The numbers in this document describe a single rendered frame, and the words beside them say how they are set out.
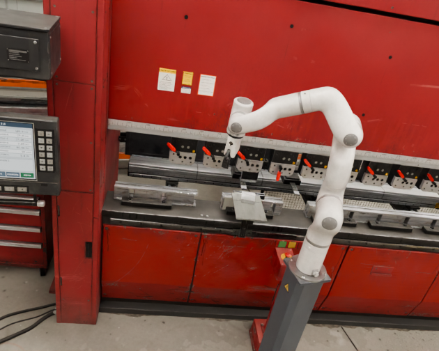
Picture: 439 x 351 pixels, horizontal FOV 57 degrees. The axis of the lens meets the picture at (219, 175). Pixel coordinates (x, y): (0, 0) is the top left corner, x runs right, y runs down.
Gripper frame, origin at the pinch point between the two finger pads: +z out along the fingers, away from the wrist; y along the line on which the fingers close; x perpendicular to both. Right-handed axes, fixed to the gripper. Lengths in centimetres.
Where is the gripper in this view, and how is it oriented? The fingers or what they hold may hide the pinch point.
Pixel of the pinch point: (228, 161)
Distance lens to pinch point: 187.7
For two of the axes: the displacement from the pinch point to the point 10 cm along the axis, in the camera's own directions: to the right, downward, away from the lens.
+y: 3.3, -5.2, 7.9
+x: -9.2, -3.5, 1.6
